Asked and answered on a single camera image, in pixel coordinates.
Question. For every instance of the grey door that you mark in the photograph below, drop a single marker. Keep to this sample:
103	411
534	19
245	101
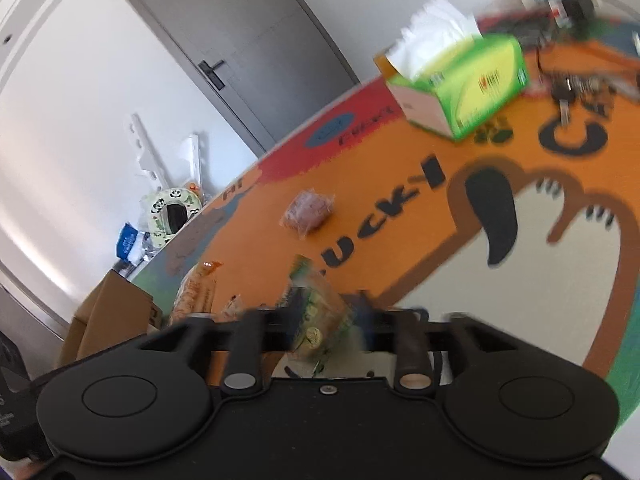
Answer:
250	45

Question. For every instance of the colourful printed table mat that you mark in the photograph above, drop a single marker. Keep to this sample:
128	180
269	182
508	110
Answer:
525	270

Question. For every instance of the short white shelf bracket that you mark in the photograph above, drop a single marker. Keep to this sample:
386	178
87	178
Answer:
192	160

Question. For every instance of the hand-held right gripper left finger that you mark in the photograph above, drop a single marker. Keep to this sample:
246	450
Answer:
250	340

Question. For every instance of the small white plastic piece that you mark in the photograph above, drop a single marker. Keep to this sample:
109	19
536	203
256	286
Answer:
636	44

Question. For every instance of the black charger adapter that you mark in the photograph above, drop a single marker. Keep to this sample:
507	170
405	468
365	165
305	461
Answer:
575	10

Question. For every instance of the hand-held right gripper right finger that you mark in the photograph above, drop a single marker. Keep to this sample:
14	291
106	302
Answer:
369	332

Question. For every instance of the panda print toilet seat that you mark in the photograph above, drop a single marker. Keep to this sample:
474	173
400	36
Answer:
160	212

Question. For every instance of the brown cardboard box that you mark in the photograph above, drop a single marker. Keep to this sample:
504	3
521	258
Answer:
107	320

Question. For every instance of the pink snack packet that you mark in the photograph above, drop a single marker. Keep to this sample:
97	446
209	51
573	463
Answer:
307	211

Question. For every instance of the orange biscuit packet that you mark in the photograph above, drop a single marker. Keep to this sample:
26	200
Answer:
192	292

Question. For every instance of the tall white shelf bracket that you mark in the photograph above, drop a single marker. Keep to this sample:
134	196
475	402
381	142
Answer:
142	152

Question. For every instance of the green tissue box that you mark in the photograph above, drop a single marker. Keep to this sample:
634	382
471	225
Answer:
465	85

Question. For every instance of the bunch of keys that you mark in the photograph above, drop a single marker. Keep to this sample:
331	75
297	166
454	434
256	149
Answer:
575	90

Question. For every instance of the blue plastic pack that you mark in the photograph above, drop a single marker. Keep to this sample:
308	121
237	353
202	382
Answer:
129	242

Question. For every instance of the small green snack packet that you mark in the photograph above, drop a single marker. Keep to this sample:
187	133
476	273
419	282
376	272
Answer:
320	305

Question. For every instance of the small orange box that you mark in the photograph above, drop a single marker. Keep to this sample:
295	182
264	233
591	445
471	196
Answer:
382	62

